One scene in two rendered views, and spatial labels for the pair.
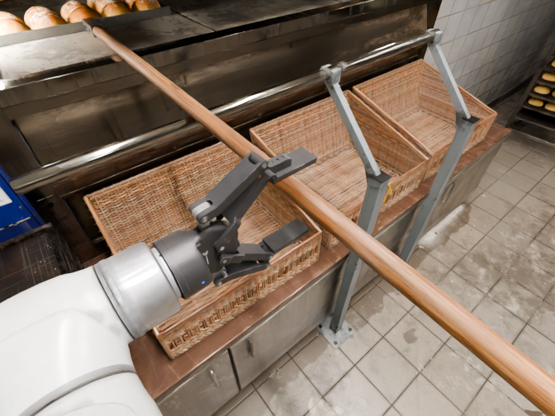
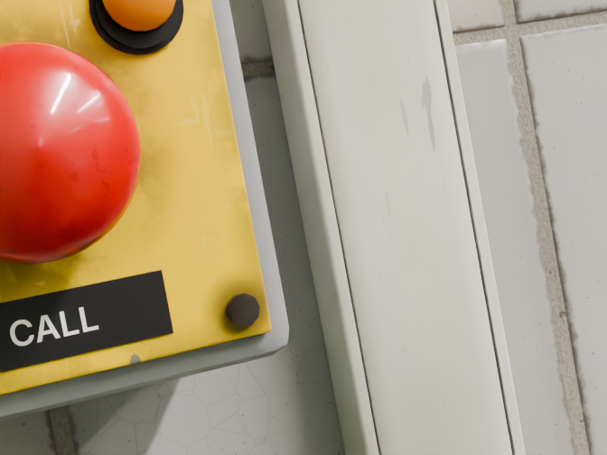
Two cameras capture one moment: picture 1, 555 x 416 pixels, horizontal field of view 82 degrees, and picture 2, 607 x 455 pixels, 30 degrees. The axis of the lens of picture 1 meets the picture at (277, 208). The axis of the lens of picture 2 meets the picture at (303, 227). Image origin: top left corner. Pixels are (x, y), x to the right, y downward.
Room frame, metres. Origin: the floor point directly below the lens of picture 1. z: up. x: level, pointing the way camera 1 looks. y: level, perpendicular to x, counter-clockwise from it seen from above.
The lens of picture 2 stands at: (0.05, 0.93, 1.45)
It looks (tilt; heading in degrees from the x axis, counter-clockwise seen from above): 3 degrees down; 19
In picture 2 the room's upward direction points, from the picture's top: 10 degrees counter-clockwise
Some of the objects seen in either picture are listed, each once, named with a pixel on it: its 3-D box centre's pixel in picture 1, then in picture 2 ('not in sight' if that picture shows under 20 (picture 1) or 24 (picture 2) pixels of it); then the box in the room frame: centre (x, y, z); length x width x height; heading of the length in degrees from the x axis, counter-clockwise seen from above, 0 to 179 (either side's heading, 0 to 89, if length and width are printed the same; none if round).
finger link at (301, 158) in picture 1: (288, 164); not in sight; (0.31, -0.01, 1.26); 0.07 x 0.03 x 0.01; 129
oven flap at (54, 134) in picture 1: (294, 65); not in sight; (1.24, -0.06, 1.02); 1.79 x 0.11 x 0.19; 129
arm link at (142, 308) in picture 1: (143, 286); not in sight; (0.18, 0.15, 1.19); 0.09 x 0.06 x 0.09; 39
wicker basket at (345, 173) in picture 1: (339, 159); not in sight; (1.05, -0.25, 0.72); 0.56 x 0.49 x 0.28; 128
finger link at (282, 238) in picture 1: (286, 235); not in sight; (0.31, -0.01, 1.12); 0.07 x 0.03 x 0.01; 129
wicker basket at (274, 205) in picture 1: (210, 230); not in sight; (0.67, 0.22, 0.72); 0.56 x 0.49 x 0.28; 128
